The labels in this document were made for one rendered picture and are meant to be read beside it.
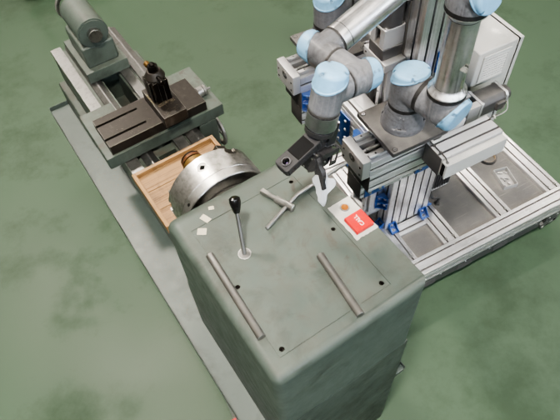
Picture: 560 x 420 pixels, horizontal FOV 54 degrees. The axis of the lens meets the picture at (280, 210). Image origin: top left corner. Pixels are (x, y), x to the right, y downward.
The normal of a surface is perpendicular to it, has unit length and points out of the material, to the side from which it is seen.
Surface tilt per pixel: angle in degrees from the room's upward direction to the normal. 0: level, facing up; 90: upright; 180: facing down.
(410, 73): 8
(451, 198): 0
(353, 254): 0
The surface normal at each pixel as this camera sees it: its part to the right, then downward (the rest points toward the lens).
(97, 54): 0.55, 0.66
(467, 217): -0.05, -0.58
